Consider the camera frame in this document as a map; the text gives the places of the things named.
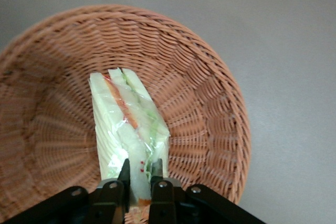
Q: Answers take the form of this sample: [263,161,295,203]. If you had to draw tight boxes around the round brown wicker basket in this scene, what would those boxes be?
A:
[0,4,251,224]

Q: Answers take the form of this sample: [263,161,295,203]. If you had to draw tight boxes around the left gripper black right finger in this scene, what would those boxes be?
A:
[149,158,266,224]

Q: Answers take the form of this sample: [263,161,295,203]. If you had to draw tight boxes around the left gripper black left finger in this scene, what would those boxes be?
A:
[2,157,132,224]

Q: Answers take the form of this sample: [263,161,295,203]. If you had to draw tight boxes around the plastic sandwich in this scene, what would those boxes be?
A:
[88,67,170,224]

